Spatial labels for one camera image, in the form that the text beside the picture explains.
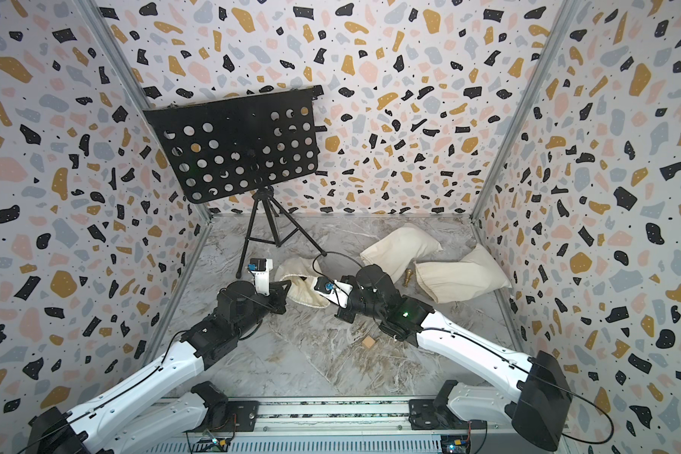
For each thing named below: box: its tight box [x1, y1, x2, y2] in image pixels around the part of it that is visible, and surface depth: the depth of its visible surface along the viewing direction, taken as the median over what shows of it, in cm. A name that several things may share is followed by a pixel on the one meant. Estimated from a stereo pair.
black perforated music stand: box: [143, 85, 329, 280], surface depth 81 cm
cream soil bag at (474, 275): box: [413, 244, 512, 304], surface depth 98 cm
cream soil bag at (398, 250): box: [359, 225, 443, 282], surface depth 103 cm
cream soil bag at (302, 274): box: [274, 257, 331, 309], surface depth 80 cm
